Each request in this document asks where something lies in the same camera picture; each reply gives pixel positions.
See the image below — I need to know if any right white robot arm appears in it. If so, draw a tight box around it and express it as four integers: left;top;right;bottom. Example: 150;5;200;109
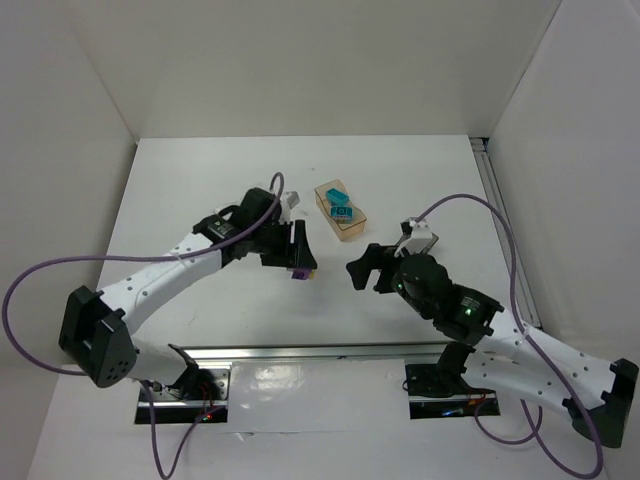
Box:
346;244;639;449

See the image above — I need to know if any light purple lego piece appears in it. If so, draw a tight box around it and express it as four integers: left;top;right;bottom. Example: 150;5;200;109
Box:
291;269;312;280

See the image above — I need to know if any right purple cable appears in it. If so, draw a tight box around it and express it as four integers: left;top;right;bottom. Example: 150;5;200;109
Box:
417;193;605;479

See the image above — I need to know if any aluminium rail front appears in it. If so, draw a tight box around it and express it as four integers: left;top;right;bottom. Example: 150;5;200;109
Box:
183;342;447;362

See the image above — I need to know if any curved teal lego brick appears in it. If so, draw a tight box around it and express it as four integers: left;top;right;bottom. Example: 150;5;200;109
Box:
325;188;350;206

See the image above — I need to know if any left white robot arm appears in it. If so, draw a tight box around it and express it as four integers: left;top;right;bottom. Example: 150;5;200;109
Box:
58;187;317;398

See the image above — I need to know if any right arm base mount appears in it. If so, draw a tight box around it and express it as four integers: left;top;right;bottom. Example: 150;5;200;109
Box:
402;364;500;420

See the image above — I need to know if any orange plastic container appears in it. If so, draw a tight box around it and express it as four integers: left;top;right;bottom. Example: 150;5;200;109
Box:
314;179;367;242

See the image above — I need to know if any long teal lego brick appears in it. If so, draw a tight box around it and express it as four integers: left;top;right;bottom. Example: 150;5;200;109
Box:
330;205;354;224

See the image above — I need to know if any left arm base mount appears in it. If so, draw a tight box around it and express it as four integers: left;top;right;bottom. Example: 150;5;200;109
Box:
134;362;231;425

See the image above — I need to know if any grey plastic container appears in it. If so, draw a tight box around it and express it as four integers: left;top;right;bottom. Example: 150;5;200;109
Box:
394;230;439;258

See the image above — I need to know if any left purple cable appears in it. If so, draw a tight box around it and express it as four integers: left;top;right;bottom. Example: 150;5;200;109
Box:
2;172;286;479

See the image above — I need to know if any purple cable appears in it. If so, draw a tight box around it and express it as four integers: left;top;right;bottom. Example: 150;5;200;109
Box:
2;172;286;479
417;193;605;479

